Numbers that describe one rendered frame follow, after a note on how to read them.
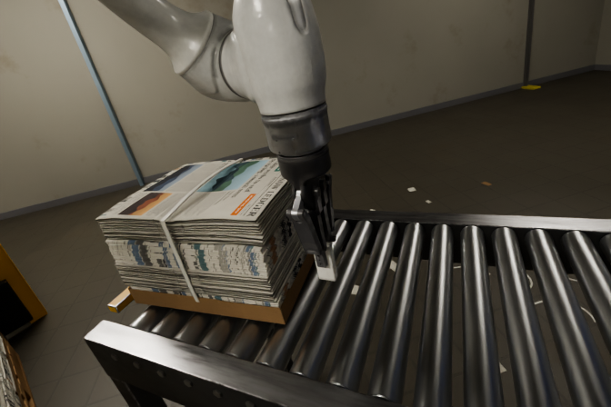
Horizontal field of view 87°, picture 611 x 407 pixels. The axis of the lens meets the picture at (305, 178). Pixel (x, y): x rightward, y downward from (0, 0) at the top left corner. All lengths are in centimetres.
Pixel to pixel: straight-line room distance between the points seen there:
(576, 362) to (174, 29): 72
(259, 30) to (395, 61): 427
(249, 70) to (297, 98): 7
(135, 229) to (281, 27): 48
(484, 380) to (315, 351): 25
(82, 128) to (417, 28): 426
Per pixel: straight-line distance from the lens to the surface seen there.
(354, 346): 61
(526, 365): 61
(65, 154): 473
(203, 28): 50
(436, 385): 57
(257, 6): 40
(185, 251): 66
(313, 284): 73
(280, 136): 41
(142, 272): 78
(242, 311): 67
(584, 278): 79
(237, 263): 59
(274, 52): 39
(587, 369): 63
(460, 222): 87
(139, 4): 49
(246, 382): 61
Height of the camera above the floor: 127
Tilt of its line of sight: 23 degrees down
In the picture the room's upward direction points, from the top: 12 degrees counter-clockwise
